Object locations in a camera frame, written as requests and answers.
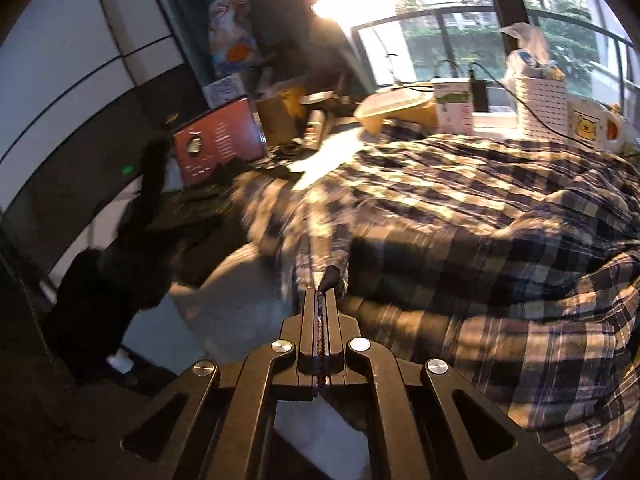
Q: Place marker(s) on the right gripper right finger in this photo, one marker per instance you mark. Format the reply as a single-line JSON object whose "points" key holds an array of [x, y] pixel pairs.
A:
{"points": [[423, 421]]}

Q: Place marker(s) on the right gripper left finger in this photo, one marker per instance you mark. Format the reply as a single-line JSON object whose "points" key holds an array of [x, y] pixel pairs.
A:
{"points": [[216, 421]]}

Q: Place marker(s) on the plaid pajama pants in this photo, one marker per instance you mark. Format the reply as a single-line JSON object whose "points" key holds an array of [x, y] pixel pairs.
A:
{"points": [[517, 262]]}

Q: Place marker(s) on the tablet with red screen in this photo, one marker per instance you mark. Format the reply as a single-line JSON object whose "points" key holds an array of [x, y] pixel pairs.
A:
{"points": [[232, 131]]}

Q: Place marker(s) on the white bear mug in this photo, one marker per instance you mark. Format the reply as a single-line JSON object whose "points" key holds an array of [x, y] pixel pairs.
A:
{"points": [[594, 124]]}

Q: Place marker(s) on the white green milk carton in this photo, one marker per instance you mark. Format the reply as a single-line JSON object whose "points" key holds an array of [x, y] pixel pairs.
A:
{"points": [[454, 105]]}

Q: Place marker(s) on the yellow lidded food container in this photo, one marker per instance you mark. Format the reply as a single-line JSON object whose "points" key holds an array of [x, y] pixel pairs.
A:
{"points": [[405, 104]]}

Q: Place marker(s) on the white perforated basket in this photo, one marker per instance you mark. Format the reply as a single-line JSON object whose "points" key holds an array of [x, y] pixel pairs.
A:
{"points": [[541, 108]]}

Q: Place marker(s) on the black charger adapter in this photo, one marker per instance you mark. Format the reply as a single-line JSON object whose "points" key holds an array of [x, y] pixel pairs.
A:
{"points": [[479, 93]]}

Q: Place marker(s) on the silver spray can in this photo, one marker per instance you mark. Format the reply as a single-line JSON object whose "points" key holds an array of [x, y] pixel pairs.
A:
{"points": [[314, 130]]}

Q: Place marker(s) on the colourful snack bag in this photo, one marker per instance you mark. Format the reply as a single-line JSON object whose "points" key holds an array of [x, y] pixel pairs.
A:
{"points": [[232, 44]]}

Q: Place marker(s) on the dark blue curtain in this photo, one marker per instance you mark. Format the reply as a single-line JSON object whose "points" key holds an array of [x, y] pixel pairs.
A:
{"points": [[288, 34]]}

